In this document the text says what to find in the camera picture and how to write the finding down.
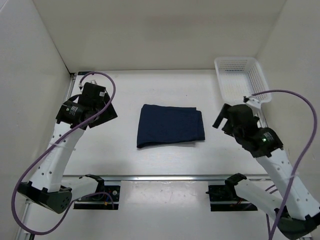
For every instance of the dark blue denim trousers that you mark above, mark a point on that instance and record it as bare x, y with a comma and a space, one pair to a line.
163, 125

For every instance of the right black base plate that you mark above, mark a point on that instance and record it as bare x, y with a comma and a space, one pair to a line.
222, 201

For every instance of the small dark corner label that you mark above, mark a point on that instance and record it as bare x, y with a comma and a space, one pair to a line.
83, 73

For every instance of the white perforated plastic basket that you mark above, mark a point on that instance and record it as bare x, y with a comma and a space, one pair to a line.
238, 77

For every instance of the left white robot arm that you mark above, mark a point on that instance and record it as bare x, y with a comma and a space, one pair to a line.
46, 187

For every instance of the aluminium frame rail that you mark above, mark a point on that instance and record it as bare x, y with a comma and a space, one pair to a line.
162, 188

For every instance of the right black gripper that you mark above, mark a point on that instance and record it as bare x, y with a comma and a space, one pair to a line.
222, 113

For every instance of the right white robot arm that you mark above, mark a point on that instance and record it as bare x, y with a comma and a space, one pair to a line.
297, 212

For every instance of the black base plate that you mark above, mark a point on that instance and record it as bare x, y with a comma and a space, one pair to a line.
101, 201
222, 201

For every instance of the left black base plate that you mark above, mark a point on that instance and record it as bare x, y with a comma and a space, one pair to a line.
101, 201

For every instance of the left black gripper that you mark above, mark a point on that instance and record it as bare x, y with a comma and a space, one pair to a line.
109, 113

